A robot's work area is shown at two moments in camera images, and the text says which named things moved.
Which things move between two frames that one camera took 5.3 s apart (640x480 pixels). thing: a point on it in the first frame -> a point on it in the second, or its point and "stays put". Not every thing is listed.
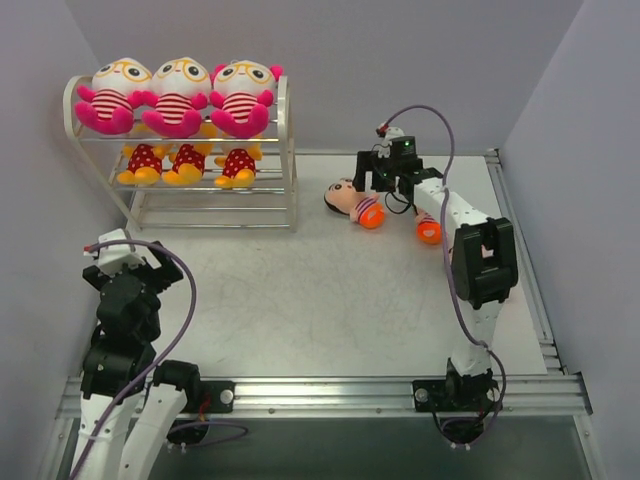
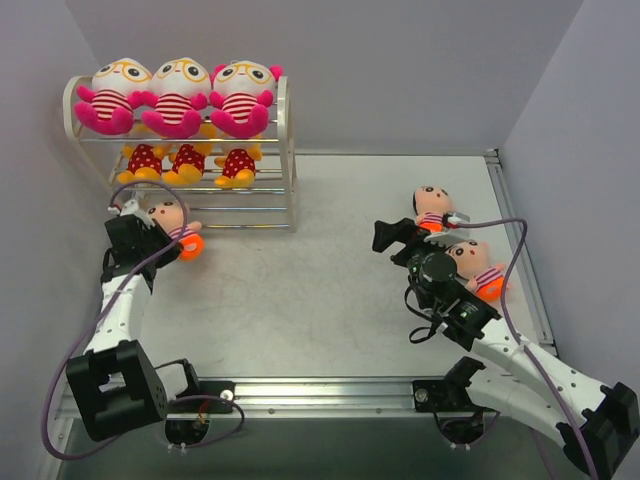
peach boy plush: [364, 208] -> [167, 208]
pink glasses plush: [179, 92] stays put
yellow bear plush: [239, 167] stays put
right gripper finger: [365, 163] -> [386, 233]
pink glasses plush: [242, 91] stays put
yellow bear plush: [144, 166] stays put
